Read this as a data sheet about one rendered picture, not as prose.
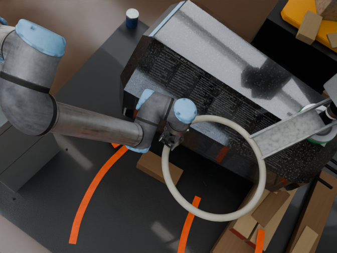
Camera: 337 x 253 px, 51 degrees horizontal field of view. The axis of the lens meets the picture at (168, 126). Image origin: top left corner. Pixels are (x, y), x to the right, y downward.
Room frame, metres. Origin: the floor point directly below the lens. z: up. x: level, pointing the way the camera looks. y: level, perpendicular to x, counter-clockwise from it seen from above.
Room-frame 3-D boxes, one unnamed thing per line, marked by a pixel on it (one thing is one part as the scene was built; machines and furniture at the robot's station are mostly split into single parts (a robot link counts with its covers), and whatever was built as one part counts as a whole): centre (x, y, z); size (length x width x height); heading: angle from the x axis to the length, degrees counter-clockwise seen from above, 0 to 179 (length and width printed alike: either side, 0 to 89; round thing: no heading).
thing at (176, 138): (0.57, -0.03, 1.04); 0.09 x 0.08 x 0.12; 165
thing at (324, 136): (1.01, -0.71, 0.87); 0.21 x 0.21 x 0.01
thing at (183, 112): (0.59, -0.03, 1.21); 0.10 x 0.09 x 0.12; 92
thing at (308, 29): (1.66, -0.57, 0.81); 0.20 x 0.10 x 0.05; 175
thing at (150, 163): (0.69, -0.05, 0.07); 0.30 x 0.12 x 0.12; 82
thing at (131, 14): (1.77, 0.60, 0.08); 0.10 x 0.10 x 0.13
